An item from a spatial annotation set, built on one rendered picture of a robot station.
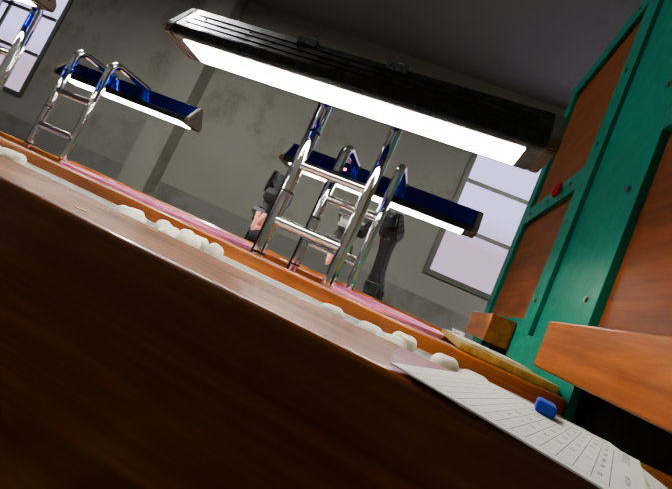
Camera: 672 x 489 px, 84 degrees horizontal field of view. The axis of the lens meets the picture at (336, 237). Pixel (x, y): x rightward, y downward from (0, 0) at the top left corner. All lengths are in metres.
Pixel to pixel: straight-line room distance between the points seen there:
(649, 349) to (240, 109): 4.02
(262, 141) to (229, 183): 0.54
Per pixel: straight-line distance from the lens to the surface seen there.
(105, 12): 5.53
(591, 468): 0.20
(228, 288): 0.22
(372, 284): 1.61
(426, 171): 3.74
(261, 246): 0.73
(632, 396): 0.42
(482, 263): 3.66
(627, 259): 0.71
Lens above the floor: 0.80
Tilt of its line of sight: 5 degrees up
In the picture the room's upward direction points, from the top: 24 degrees clockwise
